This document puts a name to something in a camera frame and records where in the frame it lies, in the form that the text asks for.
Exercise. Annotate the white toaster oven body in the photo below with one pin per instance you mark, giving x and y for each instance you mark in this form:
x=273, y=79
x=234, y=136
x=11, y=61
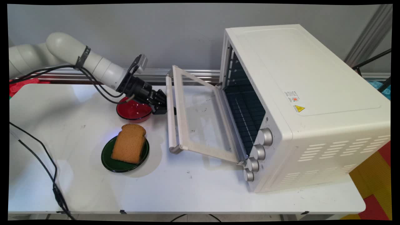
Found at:
x=312, y=78

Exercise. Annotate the red fabric item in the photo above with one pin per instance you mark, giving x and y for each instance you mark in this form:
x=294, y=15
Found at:
x=22, y=86

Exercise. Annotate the brown bread slice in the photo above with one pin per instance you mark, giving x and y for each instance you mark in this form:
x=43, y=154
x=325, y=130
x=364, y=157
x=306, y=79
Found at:
x=129, y=143

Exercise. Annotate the green plate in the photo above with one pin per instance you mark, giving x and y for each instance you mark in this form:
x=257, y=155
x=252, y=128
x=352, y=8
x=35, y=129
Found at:
x=107, y=156

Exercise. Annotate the yellow warning triangle sticker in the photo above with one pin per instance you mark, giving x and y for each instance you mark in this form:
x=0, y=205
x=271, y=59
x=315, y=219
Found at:
x=299, y=108

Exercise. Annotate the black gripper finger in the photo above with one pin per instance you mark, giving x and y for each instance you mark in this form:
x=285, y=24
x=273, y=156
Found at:
x=160, y=110
x=160, y=96

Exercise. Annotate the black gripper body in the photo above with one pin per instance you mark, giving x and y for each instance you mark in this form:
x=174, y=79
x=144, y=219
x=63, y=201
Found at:
x=140, y=90

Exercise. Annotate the black tripod stand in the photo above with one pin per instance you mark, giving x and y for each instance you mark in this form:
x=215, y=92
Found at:
x=372, y=59

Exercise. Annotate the silver oven knob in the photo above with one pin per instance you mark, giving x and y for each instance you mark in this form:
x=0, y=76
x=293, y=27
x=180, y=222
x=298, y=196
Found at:
x=253, y=164
x=266, y=136
x=259, y=152
x=249, y=175

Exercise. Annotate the aluminium frame post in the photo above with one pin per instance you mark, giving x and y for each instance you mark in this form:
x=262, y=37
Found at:
x=372, y=31

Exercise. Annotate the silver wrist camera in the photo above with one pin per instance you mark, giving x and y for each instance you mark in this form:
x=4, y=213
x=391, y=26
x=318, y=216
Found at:
x=141, y=63

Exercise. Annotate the aluminium rail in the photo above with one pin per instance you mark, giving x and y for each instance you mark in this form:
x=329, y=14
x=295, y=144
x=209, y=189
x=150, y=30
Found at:
x=187, y=75

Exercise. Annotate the white printed label sticker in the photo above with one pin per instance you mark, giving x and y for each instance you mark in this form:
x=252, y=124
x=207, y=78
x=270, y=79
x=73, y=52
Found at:
x=292, y=96

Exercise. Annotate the red bowl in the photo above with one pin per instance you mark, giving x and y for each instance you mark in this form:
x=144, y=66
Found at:
x=132, y=112

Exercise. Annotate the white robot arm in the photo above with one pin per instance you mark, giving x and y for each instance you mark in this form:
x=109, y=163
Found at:
x=65, y=48

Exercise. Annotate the white glass oven door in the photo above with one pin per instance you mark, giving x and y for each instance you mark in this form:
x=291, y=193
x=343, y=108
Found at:
x=203, y=125

